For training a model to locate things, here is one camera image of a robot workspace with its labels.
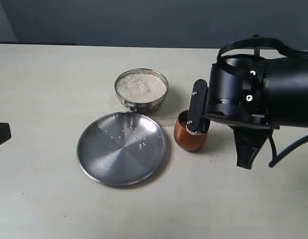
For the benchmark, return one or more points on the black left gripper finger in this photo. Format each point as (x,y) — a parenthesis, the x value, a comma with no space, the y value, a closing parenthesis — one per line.
(5,133)

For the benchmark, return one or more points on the round steel plate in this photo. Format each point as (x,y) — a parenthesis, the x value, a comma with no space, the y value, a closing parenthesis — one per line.
(121,149)

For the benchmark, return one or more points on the brown wooden cup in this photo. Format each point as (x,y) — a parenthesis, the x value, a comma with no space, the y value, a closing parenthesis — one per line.
(184,139)

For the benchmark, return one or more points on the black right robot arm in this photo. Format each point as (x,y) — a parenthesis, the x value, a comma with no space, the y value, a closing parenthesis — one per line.
(272,93)

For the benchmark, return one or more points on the steel bowl of rice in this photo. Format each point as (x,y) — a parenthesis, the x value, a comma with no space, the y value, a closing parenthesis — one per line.
(141,90)

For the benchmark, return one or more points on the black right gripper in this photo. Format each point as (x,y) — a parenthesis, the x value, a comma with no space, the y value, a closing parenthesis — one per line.
(237,102)

